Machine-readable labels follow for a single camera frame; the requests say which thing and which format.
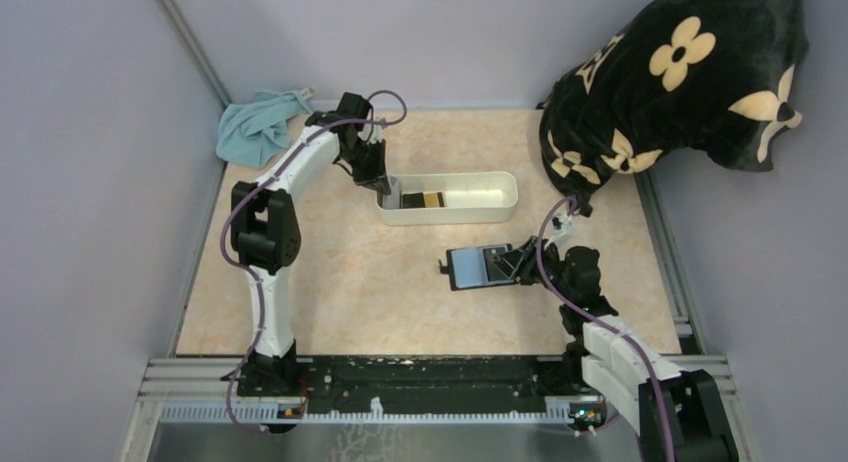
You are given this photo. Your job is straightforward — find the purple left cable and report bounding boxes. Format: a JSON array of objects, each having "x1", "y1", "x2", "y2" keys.
[{"x1": 220, "y1": 89, "x2": 409, "y2": 439}]

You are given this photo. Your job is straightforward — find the aluminium frame rail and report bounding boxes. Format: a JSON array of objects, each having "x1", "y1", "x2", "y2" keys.
[{"x1": 135, "y1": 356, "x2": 737, "y2": 427}]

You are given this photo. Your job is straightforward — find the white patterned credit card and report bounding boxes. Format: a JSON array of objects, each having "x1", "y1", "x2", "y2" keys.
[{"x1": 382, "y1": 176, "x2": 402, "y2": 210}]

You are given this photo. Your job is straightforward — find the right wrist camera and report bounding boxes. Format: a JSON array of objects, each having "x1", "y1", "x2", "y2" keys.
[{"x1": 548, "y1": 211, "x2": 575, "y2": 244}]

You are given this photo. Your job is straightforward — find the black floral blanket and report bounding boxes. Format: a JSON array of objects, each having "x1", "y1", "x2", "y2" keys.
[{"x1": 539, "y1": 0, "x2": 809, "y2": 216}]

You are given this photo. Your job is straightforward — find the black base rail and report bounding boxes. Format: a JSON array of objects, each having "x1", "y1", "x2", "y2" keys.
[{"x1": 236, "y1": 355, "x2": 611, "y2": 422}]

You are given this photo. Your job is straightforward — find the teal cloth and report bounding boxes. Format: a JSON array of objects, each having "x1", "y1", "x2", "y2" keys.
[{"x1": 215, "y1": 87, "x2": 315, "y2": 169}]

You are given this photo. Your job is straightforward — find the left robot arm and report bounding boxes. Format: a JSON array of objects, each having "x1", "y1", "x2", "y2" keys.
[{"x1": 220, "y1": 92, "x2": 401, "y2": 385}]

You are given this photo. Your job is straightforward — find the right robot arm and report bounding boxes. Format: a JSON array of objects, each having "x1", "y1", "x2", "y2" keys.
[{"x1": 487, "y1": 236, "x2": 740, "y2": 461}]

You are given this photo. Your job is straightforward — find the white plastic tray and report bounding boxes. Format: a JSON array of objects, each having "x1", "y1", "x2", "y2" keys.
[{"x1": 376, "y1": 171, "x2": 518, "y2": 226}]

